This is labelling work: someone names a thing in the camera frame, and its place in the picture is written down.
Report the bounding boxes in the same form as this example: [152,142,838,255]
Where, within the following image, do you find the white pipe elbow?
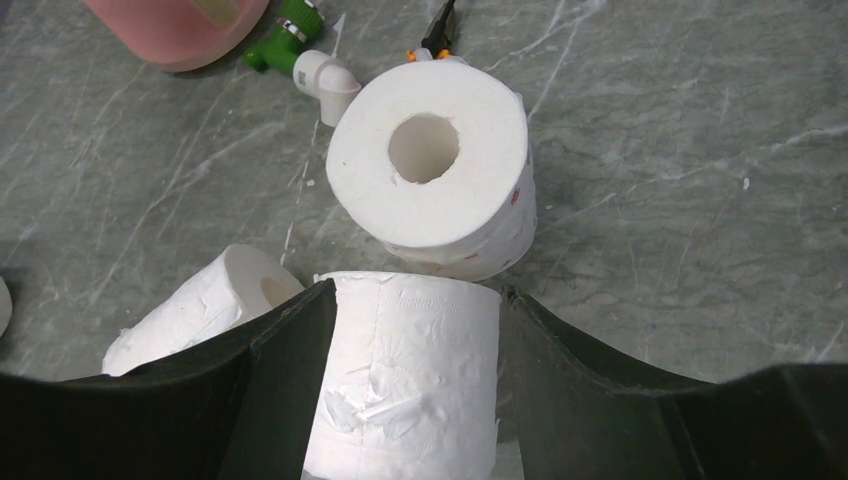
[292,50,362,127]

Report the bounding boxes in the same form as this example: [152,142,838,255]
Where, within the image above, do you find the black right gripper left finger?
[1,280,337,479]

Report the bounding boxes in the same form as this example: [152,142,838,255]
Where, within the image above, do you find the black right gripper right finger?
[501,286,847,479]

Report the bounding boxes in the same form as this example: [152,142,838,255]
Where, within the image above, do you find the plain white embossed roll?
[304,271,501,479]

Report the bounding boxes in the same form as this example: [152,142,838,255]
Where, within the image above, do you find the orange black pliers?
[406,0,458,62]

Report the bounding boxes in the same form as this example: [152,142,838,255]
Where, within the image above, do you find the plain white paper roll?
[101,244,304,376]

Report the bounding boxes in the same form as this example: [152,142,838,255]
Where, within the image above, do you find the pink three-tier shelf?
[84,0,270,73]

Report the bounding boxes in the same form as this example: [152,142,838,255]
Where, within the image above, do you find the floral paper roll upright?
[326,60,537,281]

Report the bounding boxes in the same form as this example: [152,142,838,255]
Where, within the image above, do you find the green pipe fitting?
[242,0,324,75]

